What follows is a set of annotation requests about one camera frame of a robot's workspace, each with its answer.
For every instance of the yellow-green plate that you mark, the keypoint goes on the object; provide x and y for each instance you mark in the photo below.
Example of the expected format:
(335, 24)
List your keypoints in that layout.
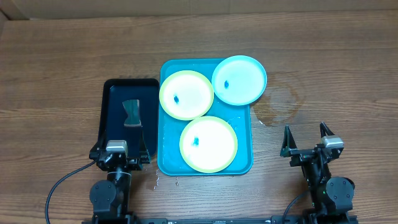
(208, 144)
(186, 95)

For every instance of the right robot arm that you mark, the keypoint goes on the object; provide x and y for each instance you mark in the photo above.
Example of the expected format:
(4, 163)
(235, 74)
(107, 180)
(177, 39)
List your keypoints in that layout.
(332, 197)

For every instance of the teal plastic tray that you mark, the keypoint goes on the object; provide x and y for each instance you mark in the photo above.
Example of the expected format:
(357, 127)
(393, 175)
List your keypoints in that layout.
(169, 159)

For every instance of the black plastic tray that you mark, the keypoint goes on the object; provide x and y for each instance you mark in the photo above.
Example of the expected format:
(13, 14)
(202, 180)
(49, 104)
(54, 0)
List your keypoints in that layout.
(113, 115)

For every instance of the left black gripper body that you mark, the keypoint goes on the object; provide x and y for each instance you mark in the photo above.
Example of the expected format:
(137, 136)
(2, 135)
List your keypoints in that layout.
(133, 165)

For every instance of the light blue plate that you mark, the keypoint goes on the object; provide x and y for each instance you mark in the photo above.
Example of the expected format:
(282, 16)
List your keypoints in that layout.
(239, 80)

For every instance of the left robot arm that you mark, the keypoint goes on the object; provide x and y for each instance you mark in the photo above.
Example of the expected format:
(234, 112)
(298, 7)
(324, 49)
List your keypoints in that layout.
(110, 197)

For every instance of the green scouring sponge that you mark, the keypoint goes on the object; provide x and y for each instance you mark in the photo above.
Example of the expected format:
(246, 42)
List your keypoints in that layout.
(132, 109)

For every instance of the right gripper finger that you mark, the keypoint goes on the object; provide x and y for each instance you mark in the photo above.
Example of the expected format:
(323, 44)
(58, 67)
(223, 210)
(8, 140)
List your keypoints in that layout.
(324, 130)
(288, 144)

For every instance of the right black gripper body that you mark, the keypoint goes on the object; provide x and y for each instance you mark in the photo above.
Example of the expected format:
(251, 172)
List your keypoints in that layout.
(301, 156)

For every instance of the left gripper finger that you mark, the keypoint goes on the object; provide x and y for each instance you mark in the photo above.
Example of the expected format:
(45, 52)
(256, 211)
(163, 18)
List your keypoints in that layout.
(101, 142)
(143, 151)

